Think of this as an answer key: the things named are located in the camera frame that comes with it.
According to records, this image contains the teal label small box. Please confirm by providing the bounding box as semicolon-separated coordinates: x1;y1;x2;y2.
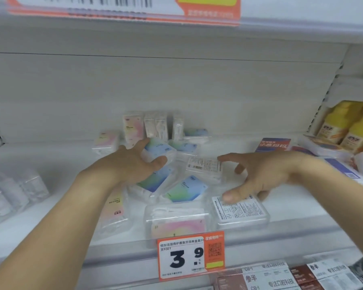
140;138;178;167

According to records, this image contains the person's right hand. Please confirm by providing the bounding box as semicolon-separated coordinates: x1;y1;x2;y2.
217;151;303;205

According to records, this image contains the person's left hand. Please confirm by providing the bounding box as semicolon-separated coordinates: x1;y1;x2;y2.
75;138;169;194

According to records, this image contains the row of yellow detergent bottles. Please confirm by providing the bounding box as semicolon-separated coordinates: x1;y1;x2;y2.
316;101;363;155

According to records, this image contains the pile of red small boxes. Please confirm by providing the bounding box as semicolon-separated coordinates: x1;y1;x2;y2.
255;135;363;191

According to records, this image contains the orange white price tag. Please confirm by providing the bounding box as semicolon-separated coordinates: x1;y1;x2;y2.
156;231;226;281
6;0;242;27

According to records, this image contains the stack of maroon toothpaste boxes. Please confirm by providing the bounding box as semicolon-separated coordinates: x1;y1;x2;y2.
210;260;357;290

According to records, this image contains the pile of teal small boxes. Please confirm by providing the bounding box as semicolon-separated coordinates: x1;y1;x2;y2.
135;127;270;230

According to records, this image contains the person's left forearm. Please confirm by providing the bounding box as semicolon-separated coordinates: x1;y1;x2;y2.
0;175;109;290

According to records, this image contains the person's right forearm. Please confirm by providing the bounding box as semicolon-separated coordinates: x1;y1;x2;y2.
290;153;363;265

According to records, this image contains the pile of pink small boxes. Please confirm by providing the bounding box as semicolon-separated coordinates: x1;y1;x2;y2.
92;111;213;249

